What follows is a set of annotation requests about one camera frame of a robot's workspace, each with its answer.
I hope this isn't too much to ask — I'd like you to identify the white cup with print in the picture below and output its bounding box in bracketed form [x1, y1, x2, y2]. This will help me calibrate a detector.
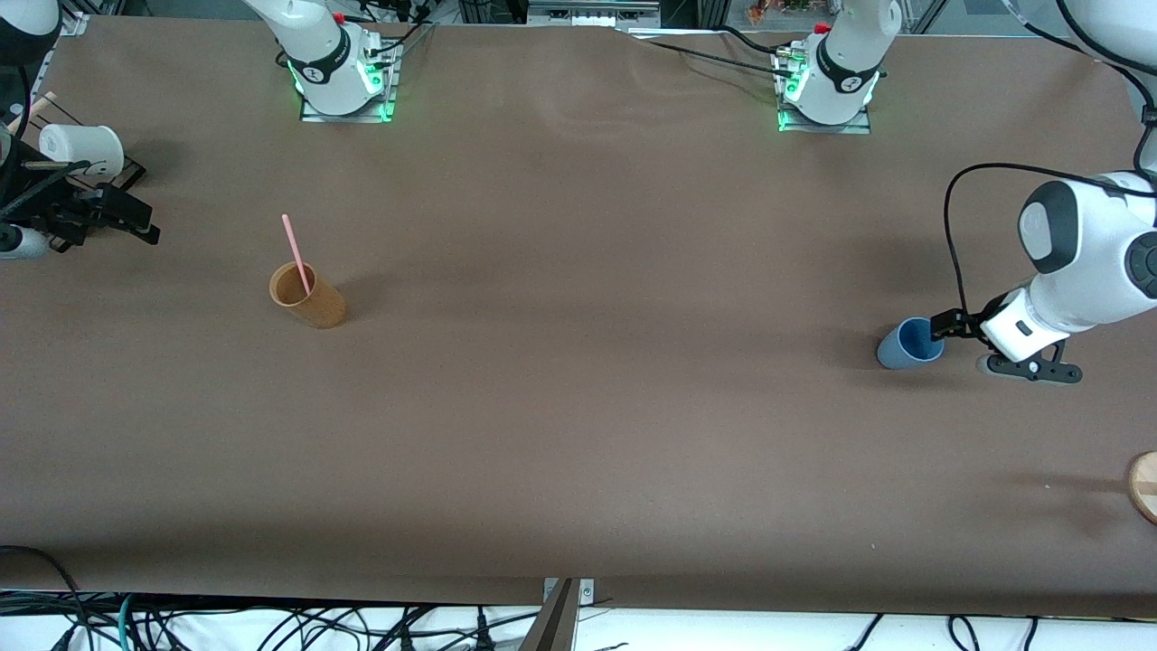
[39, 124, 125, 179]

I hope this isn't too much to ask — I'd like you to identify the thick black floor cable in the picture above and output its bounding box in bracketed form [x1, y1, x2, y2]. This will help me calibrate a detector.
[0, 544, 89, 638]

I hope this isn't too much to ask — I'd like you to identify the black base cable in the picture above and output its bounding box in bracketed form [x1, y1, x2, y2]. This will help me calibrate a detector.
[719, 25, 798, 57]
[357, 5, 437, 69]
[644, 40, 789, 80]

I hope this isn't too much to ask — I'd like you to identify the black wire cup rack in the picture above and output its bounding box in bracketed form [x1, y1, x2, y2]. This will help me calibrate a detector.
[27, 95, 147, 254]

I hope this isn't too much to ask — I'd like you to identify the grey metal box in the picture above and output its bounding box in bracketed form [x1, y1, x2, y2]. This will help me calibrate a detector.
[529, 0, 661, 28]

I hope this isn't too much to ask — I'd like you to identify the grey camera pole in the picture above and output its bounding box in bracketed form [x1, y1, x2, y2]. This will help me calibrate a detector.
[520, 580, 579, 651]

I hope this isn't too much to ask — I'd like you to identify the round wooden disc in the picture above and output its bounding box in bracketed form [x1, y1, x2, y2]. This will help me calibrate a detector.
[1125, 450, 1157, 525]

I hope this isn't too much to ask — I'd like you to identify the large table cover sheet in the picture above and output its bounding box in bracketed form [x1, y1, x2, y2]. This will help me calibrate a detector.
[0, 16, 1157, 619]

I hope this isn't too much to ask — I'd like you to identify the blue cup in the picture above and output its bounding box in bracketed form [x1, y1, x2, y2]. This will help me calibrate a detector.
[876, 316, 946, 371]

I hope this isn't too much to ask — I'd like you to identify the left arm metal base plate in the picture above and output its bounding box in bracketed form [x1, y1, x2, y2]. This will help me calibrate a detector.
[777, 50, 873, 135]

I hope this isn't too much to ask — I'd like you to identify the pink chopstick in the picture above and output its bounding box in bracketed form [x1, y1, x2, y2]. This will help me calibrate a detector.
[281, 213, 313, 295]

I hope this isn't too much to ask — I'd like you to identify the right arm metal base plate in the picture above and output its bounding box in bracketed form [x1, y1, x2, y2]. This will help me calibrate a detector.
[300, 41, 397, 124]

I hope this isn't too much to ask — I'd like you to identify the tan cylindrical cup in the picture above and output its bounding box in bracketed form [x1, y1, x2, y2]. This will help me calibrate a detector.
[268, 261, 347, 330]

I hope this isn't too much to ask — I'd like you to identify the wooden dowel stick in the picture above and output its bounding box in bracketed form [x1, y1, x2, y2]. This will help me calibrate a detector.
[9, 90, 58, 132]

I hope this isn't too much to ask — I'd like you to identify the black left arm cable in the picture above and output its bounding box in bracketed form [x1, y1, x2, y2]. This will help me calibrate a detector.
[944, 163, 1157, 317]

